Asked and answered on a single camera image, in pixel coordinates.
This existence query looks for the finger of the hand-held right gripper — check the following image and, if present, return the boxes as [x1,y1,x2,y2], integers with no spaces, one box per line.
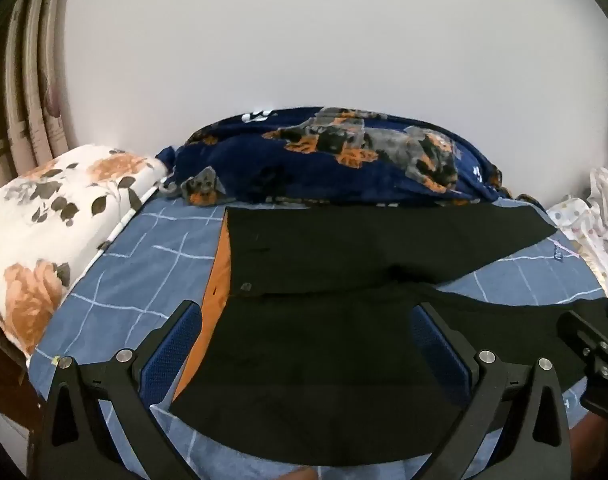
[556,311,608,361]

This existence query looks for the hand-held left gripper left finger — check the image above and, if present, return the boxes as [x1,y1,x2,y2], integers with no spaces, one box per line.
[28,300,205,480]

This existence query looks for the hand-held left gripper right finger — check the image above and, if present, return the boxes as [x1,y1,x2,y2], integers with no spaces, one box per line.
[409,301,572,480]

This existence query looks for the black pants with orange lining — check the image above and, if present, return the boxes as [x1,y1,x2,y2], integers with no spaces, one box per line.
[170,205,608,466]

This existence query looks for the person's right forearm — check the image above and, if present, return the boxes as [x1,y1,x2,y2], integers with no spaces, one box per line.
[569,409,608,480]

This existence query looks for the blue checked bed sheet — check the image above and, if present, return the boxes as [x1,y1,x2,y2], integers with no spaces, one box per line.
[28,195,608,480]

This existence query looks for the white polka dot cloth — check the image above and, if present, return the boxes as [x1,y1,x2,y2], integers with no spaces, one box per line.
[546,166,608,301]

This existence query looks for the white floral pillow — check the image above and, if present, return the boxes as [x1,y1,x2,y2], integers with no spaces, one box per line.
[0,144,169,356]

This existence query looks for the navy dog print blanket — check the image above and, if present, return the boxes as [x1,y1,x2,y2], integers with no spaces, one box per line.
[156,106,545,208]

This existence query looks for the beige patterned curtain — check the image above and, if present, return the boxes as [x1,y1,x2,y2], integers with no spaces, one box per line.
[0,0,77,196]

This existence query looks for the brown wooden bed frame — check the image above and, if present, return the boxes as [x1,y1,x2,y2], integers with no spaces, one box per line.
[0,310,45,431]

